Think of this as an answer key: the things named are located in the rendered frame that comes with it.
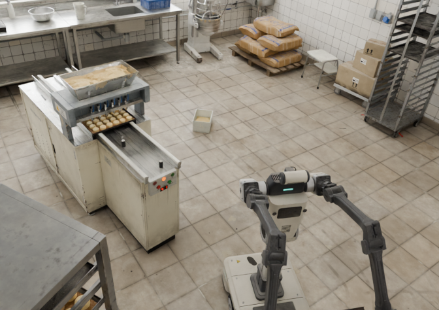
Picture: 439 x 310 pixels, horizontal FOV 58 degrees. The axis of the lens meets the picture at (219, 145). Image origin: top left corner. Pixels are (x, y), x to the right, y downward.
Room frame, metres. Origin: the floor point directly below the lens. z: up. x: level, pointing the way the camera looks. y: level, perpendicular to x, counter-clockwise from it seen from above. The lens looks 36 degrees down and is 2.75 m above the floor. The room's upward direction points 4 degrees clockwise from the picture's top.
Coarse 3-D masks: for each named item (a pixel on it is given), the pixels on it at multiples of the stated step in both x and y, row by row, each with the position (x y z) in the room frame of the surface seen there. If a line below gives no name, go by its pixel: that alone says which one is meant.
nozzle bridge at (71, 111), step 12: (132, 84) 2.98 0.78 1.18; (144, 84) 3.00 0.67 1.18; (60, 96) 2.70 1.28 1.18; (72, 96) 2.71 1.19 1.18; (96, 96) 2.74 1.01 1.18; (108, 96) 2.75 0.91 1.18; (120, 96) 2.90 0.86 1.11; (132, 96) 2.97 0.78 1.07; (144, 96) 2.97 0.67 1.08; (60, 108) 2.61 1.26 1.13; (72, 108) 2.54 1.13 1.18; (84, 108) 2.68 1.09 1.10; (96, 108) 2.74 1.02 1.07; (108, 108) 2.79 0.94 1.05; (120, 108) 2.84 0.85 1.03; (60, 120) 2.66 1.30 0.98; (72, 120) 2.51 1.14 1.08; (84, 120) 2.61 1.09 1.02; (72, 132) 2.60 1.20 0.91
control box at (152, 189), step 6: (174, 168) 2.33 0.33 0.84; (162, 174) 2.25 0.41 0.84; (168, 174) 2.25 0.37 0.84; (174, 174) 2.30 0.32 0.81; (150, 180) 2.17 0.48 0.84; (156, 180) 2.18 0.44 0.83; (168, 180) 2.25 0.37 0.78; (174, 180) 2.30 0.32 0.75; (150, 186) 2.15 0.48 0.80; (156, 186) 2.18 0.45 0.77; (162, 186) 2.22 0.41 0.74; (168, 186) 2.25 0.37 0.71; (150, 192) 2.15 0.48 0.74; (156, 192) 2.18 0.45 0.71
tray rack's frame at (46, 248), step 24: (0, 192) 0.94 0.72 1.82; (0, 216) 0.84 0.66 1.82; (24, 216) 0.84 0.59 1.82; (48, 216) 0.85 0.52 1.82; (0, 240) 0.75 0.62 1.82; (24, 240) 0.75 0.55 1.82; (48, 240) 0.76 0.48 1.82; (72, 240) 0.77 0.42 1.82; (0, 264) 0.67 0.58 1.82; (24, 264) 0.67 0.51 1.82; (48, 264) 0.68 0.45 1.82; (72, 264) 0.68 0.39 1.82; (0, 288) 0.59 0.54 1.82; (24, 288) 0.60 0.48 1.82; (48, 288) 0.60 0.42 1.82
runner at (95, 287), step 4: (96, 284) 0.77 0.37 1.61; (100, 284) 0.78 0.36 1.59; (92, 288) 0.77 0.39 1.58; (96, 288) 0.76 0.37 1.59; (88, 292) 0.75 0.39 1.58; (92, 292) 0.74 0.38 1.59; (84, 296) 0.74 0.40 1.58; (88, 296) 0.73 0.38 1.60; (92, 296) 0.74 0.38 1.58; (80, 300) 0.72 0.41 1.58; (84, 300) 0.71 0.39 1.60; (88, 300) 0.73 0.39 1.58; (76, 304) 0.71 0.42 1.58; (80, 304) 0.70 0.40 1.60; (84, 304) 0.71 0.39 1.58; (72, 308) 0.69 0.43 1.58; (76, 308) 0.68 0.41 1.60; (80, 308) 0.69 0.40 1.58
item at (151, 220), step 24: (120, 144) 2.58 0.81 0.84; (144, 144) 2.61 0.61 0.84; (120, 168) 2.36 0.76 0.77; (144, 168) 2.30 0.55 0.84; (168, 168) 2.32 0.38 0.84; (120, 192) 2.39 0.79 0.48; (144, 192) 2.15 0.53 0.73; (168, 192) 2.29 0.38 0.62; (120, 216) 2.44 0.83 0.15; (144, 216) 2.14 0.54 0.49; (168, 216) 2.28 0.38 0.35; (144, 240) 2.15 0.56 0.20; (168, 240) 2.32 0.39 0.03
